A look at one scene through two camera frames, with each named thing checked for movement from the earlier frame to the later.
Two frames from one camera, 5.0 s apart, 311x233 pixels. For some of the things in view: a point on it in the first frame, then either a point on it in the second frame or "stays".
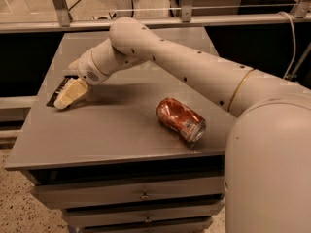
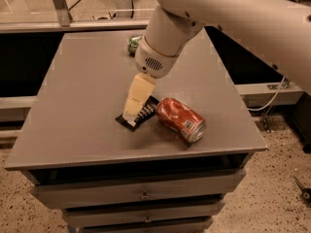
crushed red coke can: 179,117 stays
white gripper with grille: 86,67 → 152,61
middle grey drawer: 105,216 stays
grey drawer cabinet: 115,165 stays
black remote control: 52,99 → 147,112
